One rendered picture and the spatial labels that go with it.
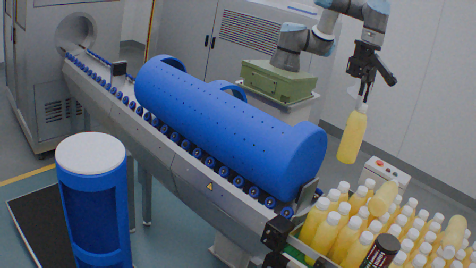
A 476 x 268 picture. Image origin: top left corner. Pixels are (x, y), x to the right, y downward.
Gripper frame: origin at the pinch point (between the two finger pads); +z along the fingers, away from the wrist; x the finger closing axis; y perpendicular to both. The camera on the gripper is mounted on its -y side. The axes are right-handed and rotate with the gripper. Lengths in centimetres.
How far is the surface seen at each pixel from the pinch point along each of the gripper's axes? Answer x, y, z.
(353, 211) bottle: 1.2, -10.2, 34.6
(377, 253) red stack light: 43, -28, 14
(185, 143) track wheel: 13, 61, 39
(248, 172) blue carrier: 16.3, 25.6, 31.6
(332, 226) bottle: 20.8, -10.3, 30.0
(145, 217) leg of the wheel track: -6, 113, 125
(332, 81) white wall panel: -268, 127, 63
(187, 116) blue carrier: 16, 58, 25
